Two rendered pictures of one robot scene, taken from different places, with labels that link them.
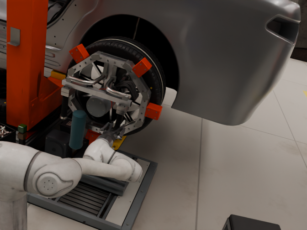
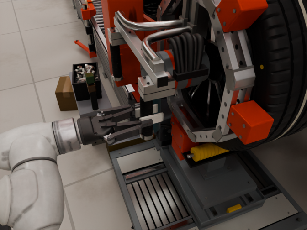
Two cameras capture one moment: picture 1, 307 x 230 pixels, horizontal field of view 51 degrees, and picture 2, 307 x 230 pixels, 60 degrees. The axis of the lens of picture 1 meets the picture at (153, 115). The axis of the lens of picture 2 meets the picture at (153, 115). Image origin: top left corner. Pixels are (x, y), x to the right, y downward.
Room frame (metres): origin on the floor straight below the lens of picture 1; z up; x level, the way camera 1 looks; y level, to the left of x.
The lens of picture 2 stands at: (1.31, -0.34, 1.34)
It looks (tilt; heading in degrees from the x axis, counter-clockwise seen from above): 41 degrees down; 62
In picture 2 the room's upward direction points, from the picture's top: straight up
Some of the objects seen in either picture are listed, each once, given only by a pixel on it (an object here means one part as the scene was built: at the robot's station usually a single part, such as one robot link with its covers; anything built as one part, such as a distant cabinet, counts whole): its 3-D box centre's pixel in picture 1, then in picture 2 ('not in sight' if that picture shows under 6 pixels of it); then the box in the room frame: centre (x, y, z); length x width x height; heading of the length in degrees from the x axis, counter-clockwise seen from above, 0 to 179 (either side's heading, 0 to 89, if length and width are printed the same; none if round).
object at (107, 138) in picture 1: (103, 143); (68, 135); (1.34, 0.21, 0.83); 0.09 x 0.06 x 0.09; 83
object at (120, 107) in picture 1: (123, 107); (156, 86); (1.59, 0.18, 0.93); 0.09 x 0.05 x 0.05; 172
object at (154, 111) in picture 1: (153, 111); (248, 122); (1.78, 0.01, 0.85); 0.09 x 0.08 x 0.07; 82
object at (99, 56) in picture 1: (107, 96); (192, 65); (1.82, 0.32, 0.85); 0.54 x 0.07 x 0.54; 82
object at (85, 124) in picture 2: (108, 136); (95, 128); (1.42, 0.20, 0.83); 0.09 x 0.08 x 0.07; 173
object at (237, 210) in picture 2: (101, 167); (207, 174); (1.99, 0.30, 0.13); 0.50 x 0.36 x 0.10; 82
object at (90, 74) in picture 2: (22, 128); (89, 78); (1.55, 0.74, 0.64); 0.04 x 0.04 x 0.04; 82
